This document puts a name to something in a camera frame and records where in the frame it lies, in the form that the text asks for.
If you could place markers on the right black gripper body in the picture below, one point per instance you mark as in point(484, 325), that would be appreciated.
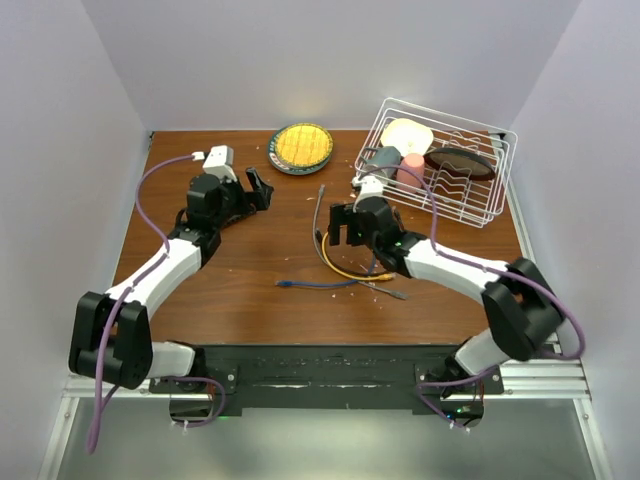
point(368, 239)

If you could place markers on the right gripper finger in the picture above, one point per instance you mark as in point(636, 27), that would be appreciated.
point(342, 214)
point(334, 232)

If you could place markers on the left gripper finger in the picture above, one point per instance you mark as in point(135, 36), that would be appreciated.
point(249, 203)
point(254, 179)

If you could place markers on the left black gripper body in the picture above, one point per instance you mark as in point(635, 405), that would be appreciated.
point(234, 201)

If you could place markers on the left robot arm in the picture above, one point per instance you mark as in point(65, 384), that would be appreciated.
point(111, 339)

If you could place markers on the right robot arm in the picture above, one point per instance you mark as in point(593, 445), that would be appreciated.
point(515, 297)

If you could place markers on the yellow and green plate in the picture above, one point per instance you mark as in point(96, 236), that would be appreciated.
point(300, 149)

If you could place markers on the pink cup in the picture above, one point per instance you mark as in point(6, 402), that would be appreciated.
point(411, 175)

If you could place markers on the grey mug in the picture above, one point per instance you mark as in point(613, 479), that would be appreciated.
point(384, 159)

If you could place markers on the white bowl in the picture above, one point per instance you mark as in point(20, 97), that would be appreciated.
point(407, 136)

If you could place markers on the brown plate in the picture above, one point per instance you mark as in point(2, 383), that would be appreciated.
point(460, 163)

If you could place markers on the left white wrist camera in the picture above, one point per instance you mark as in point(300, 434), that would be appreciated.
point(219, 163)

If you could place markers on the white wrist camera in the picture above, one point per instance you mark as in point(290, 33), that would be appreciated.
point(366, 187)
point(219, 163)

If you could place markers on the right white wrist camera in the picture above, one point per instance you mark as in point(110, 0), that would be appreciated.
point(366, 187)

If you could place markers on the white wire dish rack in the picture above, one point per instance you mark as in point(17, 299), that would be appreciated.
point(474, 203)

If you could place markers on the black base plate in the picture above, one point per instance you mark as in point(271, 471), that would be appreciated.
point(373, 377)

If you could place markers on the aluminium frame rail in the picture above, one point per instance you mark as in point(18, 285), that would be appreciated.
point(542, 427)

